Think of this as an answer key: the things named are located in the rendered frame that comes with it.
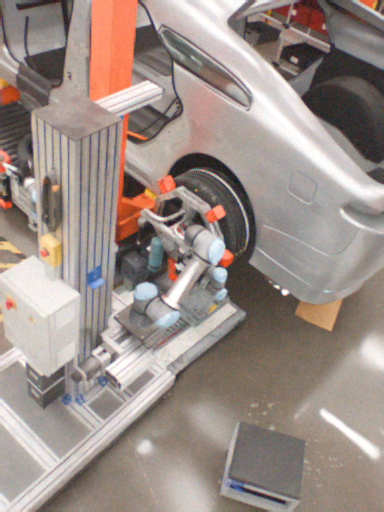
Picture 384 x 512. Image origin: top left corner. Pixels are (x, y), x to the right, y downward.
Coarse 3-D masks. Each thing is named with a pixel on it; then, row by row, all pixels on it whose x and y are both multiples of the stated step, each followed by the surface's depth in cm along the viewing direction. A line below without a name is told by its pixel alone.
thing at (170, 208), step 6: (192, 192) 341; (174, 198) 365; (168, 204) 365; (174, 204) 363; (180, 204) 376; (168, 210) 369; (174, 210) 374; (180, 216) 380; (198, 216) 351; (168, 222) 373; (174, 222) 377
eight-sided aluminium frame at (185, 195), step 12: (168, 192) 344; (180, 192) 336; (156, 204) 358; (192, 204) 333; (204, 204) 331; (204, 216) 330; (156, 228) 370; (216, 228) 333; (168, 252) 371; (216, 264) 349
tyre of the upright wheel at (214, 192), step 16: (192, 176) 343; (208, 176) 342; (224, 176) 345; (160, 192) 363; (208, 192) 332; (224, 192) 336; (240, 192) 341; (224, 208) 331; (240, 208) 338; (224, 224) 333; (240, 224) 338; (224, 240) 339; (240, 240) 342
